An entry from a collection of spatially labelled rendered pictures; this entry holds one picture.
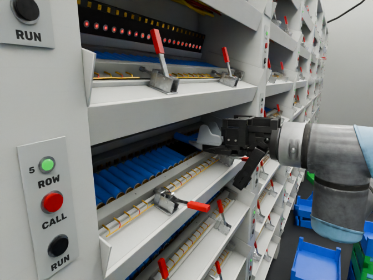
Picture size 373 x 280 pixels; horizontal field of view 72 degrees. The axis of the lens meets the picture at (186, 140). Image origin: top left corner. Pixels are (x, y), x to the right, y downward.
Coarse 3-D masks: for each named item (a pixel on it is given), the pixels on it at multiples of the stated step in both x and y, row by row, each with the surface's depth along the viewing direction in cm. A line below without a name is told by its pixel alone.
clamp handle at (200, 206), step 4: (172, 196) 42; (172, 200) 42; (176, 200) 42; (180, 200) 42; (184, 204) 40; (188, 204) 40; (192, 204) 40; (196, 204) 39; (200, 204) 39; (204, 204) 39; (208, 204) 39; (192, 208) 40; (196, 208) 39; (200, 208) 39; (204, 208) 39; (208, 208) 39
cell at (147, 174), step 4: (128, 160) 50; (128, 164) 49; (132, 164) 49; (136, 164) 49; (132, 168) 49; (136, 168) 48; (140, 168) 48; (140, 172) 48; (144, 172) 48; (148, 172) 48; (144, 176) 47; (148, 176) 47; (148, 180) 47
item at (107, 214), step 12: (204, 156) 60; (180, 168) 52; (192, 168) 56; (156, 180) 45; (168, 180) 47; (132, 192) 40; (144, 192) 41; (108, 204) 37; (120, 204) 37; (132, 204) 39; (108, 216) 35; (108, 228) 34
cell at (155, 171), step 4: (132, 160) 51; (136, 160) 51; (140, 160) 51; (140, 164) 50; (144, 164) 50; (148, 164) 50; (144, 168) 50; (148, 168) 50; (152, 168) 49; (152, 172) 49; (156, 172) 49; (156, 176) 49
